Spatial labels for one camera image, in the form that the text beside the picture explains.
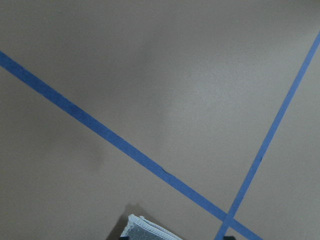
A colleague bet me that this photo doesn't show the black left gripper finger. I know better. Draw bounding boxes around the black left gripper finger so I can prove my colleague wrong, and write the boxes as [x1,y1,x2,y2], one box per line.
[223,236,236,240]

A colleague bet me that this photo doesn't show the pink and grey towel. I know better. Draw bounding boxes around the pink and grey towel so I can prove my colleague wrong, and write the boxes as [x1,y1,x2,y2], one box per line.
[119,214,182,240]

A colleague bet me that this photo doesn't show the blue tape grid lines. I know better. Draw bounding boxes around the blue tape grid lines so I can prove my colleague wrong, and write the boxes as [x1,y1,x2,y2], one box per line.
[0,36,320,240]

